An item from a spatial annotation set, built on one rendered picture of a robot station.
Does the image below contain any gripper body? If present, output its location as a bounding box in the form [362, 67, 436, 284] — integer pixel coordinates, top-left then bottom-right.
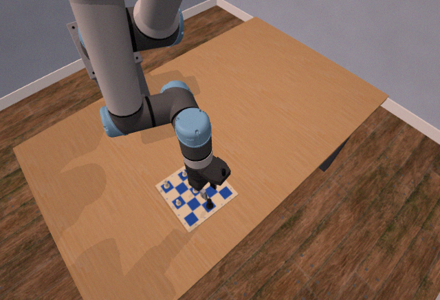
[183, 154, 231, 191]

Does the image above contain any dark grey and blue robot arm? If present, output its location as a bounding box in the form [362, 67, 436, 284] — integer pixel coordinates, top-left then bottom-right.
[69, 0, 212, 162]

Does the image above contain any black chess king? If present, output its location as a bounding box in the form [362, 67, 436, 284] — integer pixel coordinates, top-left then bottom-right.
[206, 198, 213, 209]

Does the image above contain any blue and white chessboard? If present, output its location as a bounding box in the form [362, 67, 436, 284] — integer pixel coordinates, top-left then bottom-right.
[155, 166, 238, 233]

